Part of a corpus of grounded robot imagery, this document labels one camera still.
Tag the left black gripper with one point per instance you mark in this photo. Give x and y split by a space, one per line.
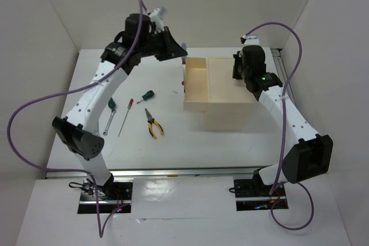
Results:
171 49

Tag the beige drawer cabinet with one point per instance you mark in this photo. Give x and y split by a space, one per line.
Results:
229 102

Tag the aluminium front rail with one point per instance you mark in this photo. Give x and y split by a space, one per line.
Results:
171 172

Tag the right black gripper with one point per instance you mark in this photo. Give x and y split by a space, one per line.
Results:
238 58

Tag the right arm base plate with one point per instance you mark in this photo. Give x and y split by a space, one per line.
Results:
250 198

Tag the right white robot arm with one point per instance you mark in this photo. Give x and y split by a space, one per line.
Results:
304 152

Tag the yellow black pliers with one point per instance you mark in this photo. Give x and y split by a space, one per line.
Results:
152 122

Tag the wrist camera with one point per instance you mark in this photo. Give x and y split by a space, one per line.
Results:
249 40
158 14

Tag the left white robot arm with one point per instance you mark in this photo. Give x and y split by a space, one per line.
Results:
79 129

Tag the silver ratchet wrench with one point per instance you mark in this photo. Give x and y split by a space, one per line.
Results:
113 112

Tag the green stubby screwdriver orange cap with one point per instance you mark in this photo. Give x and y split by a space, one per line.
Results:
148 95

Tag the beige top drawer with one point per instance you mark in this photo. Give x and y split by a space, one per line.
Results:
196 85

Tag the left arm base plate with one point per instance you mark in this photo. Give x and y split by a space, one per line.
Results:
118 198

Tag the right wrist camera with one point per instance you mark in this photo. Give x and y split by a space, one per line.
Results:
249 40

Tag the aluminium side rail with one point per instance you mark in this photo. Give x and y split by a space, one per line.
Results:
279 64

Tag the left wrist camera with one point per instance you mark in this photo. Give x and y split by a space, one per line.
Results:
158 14

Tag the red long thin screwdriver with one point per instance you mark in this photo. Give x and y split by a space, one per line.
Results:
126 114

